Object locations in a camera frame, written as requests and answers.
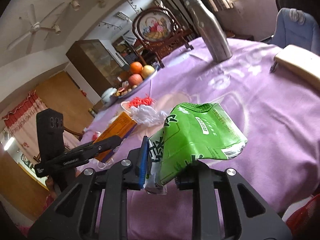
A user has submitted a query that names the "orange colourful box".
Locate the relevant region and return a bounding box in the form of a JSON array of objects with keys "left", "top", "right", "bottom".
[{"left": 92, "top": 111, "right": 138, "bottom": 164}]

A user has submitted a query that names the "white foam fruit net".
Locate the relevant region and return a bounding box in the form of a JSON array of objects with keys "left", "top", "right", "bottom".
[{"left": 130, "top": 105, "right": 169, "bottom": 127}]

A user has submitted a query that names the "plastic cup with red wrappers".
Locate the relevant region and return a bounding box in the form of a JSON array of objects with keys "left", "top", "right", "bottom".
[{"left": 92, "top": 132, "right": 101, "bottom": 141}]

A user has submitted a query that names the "green white milk carton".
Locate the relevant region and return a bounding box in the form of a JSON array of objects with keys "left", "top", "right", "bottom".
[{"left": 144, "top": 102, "right": 247, "bottom": 194}]

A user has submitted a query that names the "red foam fruit net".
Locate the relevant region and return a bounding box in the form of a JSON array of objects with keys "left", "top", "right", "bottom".
[{"left": 129, "top": 95, "right": 153, "bottom": 108}]

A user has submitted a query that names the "person's left hand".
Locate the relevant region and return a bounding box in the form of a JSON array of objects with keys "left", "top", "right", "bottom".
[{"left": 46, "top": 176, "right": 57, "bottom": 199}]

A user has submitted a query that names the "wooden armchair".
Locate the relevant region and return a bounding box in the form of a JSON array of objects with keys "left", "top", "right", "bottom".
[{"left": 63, "top": 127, "right": 84, "bottom": 141}]

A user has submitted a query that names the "red patterned curtain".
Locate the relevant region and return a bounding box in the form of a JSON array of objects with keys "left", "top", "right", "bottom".
[{"left": 2, "top": 91, "right": 79, "bottom": 163}]

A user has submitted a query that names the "blue fruit plate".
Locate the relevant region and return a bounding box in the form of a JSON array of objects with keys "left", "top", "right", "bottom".
[{"left": 114, "top": 65, "right": 161, "bottom": 99}]

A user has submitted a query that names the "white ceramic lidded jar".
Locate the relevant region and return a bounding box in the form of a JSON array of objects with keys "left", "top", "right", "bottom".
[{"left": 101, "top": 87, "right": 117, "bottom": 105}]

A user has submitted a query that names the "red apple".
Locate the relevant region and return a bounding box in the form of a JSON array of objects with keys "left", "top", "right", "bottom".
[{"left": 128, "top": 74, "right": 143, "bottom": 87}]

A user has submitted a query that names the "yellow apple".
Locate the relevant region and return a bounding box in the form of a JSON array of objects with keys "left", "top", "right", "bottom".
[{"left": 140, "top": 65, "right": 155, "bottom": 79}]

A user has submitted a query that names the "orange fruit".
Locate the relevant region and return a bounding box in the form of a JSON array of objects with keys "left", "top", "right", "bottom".
[{"left": 130, "top": 61, "right": 143, "bottom": 74}]

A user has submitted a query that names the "brown glass cabinet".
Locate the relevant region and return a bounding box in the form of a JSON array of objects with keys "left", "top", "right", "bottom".
[{"left": 66, "top": 40, "right": 123, "bottom": 95}]

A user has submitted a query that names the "purple tablecloth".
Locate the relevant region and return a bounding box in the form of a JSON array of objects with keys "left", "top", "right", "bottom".
[{"left": 80, "top": 36, "right": 320, "bottom": 240}]

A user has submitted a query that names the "round embroidered screen ornament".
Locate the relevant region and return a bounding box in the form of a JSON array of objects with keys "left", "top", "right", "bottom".
[{"left": 132, "top": 7, "right": 193, "bottom": 68}]

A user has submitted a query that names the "red plastic waste basket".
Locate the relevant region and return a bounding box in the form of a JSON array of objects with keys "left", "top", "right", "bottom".
[{"left": 286, "top": 194, "right": 320, "bottom": 240}]

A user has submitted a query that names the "white ceiling fan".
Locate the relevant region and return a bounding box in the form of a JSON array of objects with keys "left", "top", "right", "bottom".
[{"left": 7, "top": 2, "right": 64, "bottom": 54}]

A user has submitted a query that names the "silver metal bottle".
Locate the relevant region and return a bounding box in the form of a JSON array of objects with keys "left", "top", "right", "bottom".
[{"left": 185, "top": 0, "right": 232, "bottom": 63}]

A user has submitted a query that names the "beige long box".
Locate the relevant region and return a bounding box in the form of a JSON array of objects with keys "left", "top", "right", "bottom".
[{"left": 270, "top": 44, "right": 320, "bottom": 90}]

